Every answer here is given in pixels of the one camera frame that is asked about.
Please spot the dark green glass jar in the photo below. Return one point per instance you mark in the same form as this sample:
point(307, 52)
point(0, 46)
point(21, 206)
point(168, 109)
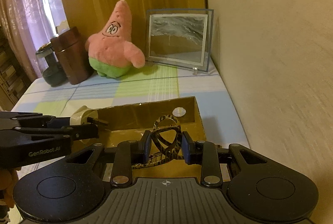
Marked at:
point(50, 68)

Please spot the pink Patrick star plush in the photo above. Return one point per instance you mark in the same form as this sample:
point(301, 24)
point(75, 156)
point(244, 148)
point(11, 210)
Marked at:
point(111, 51)

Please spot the person left hand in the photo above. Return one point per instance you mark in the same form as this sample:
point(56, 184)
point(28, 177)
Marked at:
point(9, 178)

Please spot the leopard print hair band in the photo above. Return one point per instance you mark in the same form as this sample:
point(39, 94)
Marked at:
point(168, 151)

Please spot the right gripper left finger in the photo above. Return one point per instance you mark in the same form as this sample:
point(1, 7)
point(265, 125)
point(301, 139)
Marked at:
point(124, 156)

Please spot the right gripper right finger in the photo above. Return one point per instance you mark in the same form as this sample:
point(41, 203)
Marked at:
point(209, 156)

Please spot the checkered tablecloth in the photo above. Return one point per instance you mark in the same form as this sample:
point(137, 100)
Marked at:
point(152, 83)

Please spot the dark wooden folding rack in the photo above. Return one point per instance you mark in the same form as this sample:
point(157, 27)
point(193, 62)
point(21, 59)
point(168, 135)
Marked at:
point(14, 81)

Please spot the cardboard tray box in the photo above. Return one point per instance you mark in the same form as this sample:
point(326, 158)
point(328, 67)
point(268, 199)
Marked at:
point(129, 122)

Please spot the brown metal canister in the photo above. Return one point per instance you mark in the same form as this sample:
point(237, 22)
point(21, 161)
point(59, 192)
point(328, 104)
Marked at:
point(70, 52)

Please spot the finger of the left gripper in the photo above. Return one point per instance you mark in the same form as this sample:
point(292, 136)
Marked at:
point(76, 132)
point(39, 120)

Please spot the framed sand picture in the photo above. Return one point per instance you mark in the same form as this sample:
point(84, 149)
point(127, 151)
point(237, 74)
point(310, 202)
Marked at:
point(180, 37)

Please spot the purple lace curtain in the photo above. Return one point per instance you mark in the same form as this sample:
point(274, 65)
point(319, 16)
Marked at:
point(29, 24)

